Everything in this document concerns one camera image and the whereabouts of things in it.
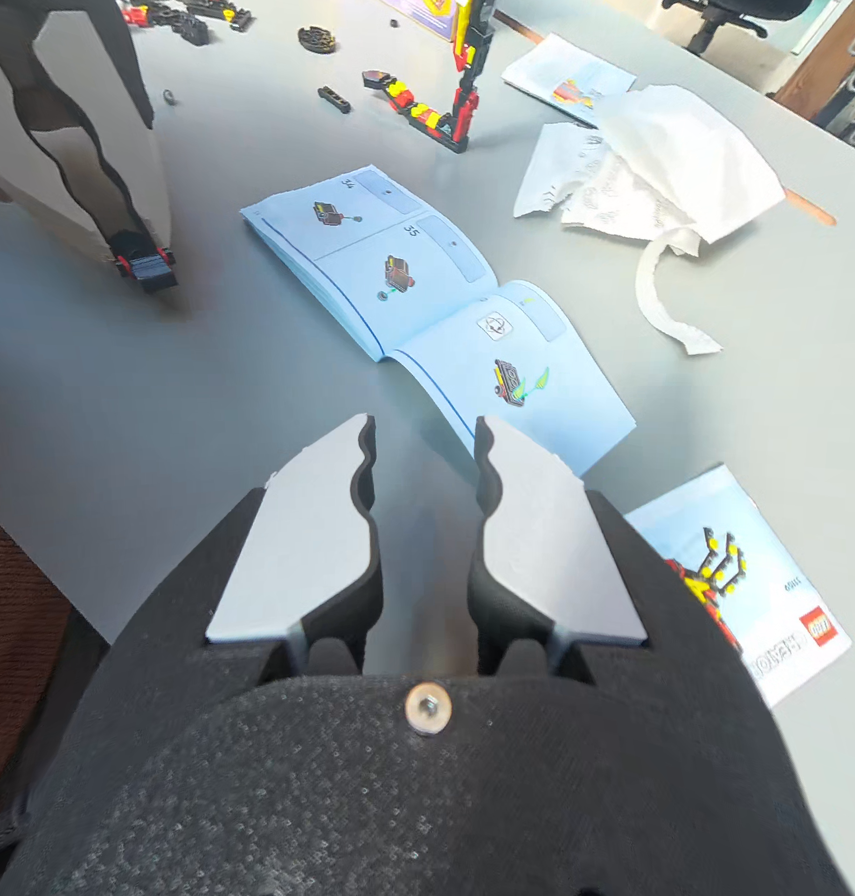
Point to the thin instruction booklet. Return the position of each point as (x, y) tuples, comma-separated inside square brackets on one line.
[(560, 70)]

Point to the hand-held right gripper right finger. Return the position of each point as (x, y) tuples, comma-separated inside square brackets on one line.
[(553, 553)]

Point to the grey desk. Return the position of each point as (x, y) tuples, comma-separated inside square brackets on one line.
[(189, 392)]

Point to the pile of black toy bricks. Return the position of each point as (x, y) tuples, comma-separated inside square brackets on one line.
[(189, 21)]

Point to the black office chair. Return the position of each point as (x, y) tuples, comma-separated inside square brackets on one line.
[(721, 8)]

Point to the black toy brick assembly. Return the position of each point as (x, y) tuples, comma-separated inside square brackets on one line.
[(147, 269)]

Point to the wooden stick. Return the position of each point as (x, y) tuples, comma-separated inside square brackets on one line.
[(815, 211)]

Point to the person's brown clothing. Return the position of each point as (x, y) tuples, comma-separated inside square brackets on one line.
[(14, 630)]

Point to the black round brick plate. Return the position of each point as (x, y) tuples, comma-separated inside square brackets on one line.
[(319, 40)]

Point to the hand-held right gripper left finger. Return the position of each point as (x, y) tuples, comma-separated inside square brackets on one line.
[(294, 546)]

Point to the crumpled white paper bag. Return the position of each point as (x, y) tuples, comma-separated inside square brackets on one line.
[(693, 147)]

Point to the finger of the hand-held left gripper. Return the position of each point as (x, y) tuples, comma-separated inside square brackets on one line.
[(21, 161), (130, 168)]

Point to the torn printed paper bag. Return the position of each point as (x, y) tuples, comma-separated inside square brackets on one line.
[(574, 182)]

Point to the red yellow black brick leg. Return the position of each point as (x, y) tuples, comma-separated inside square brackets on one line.
[(462, 105)]

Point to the open blue instruction booklet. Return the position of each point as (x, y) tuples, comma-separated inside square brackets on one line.
[(427, 280)]

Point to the brown wooden panel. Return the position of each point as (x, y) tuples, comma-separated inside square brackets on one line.
[(819, 63)]

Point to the spider cover instruction booklet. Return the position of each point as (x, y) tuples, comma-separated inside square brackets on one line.
[(763, 560)]

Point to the long black brick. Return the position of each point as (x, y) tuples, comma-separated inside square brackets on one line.
[(334, 99)]

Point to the purple toy brick box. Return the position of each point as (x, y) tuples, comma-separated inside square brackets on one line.
[(427, 17)]

